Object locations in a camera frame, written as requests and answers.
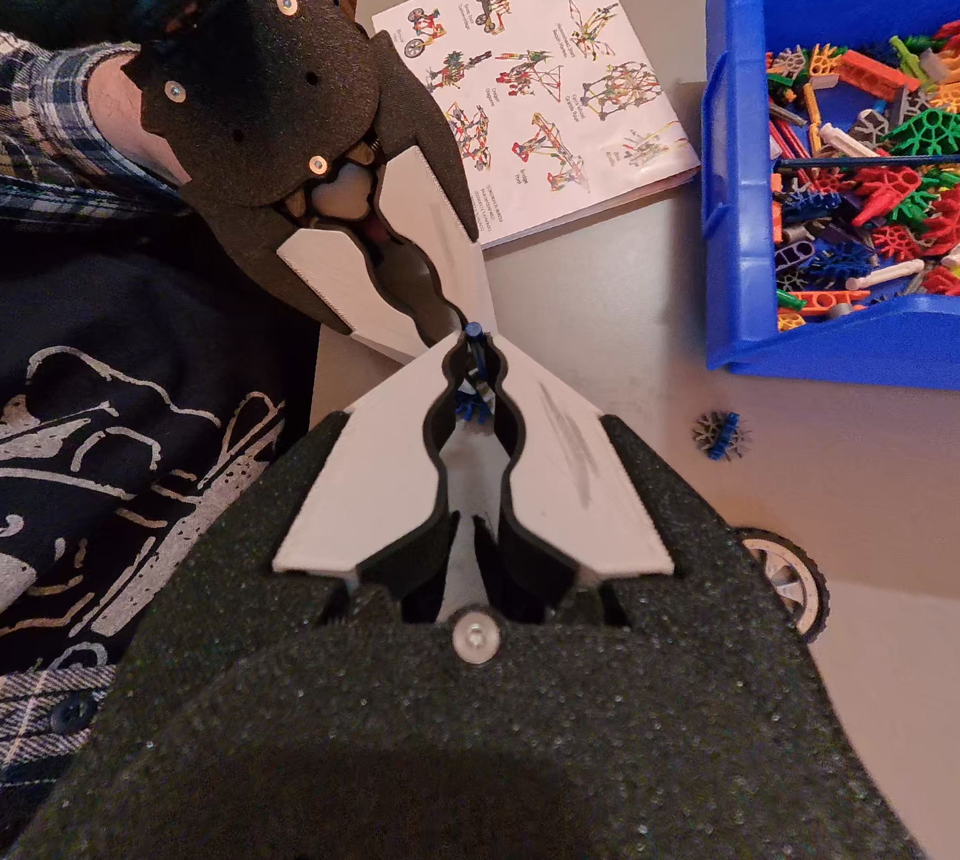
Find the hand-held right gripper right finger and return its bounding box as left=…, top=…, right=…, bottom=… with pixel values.
left=472, top=333, right=674, bottom=625

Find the person's black printed shirt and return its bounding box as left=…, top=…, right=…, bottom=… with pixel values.
left=0, top=215, right=324, bottom=674

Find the pile of colourful construction pieces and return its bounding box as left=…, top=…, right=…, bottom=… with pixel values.
left=765, top=20, right=960, bottom=332

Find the grey toy wheel black tyre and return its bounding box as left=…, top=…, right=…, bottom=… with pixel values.
left=738, top=528, right=830, bottom=644

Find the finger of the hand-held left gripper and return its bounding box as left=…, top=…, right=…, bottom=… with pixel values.
left=377, top=146, right=500, bottom=351
left=276, top=228, right=445, bottom=364

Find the dark blue construction rod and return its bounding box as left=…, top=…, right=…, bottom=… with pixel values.
left=463, top=323, right=492, bottom=396

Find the blue plastic parts bin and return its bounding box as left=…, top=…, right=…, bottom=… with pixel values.
left=701, top=0, right=960, bottom=390

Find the person's left forearm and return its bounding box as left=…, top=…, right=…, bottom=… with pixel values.
left=0, top=31, right=189, bottom=231

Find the person's left hand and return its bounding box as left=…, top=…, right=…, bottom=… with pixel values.
left=91, top=52, right=190, bottom=186

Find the printed instruction booklet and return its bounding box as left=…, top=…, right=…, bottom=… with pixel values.
left=372, top=0, right=702, bottom=250

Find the person's plaid flannel shirt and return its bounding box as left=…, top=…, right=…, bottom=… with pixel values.
left=0, top=665, right=117, bottom=794

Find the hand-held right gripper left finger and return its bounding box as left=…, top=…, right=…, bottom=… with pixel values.
left=272, top=333, right=468, bottom=625

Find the small blue grey connector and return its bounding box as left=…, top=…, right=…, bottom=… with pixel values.
left=693, top=410, right=751, bottom=460

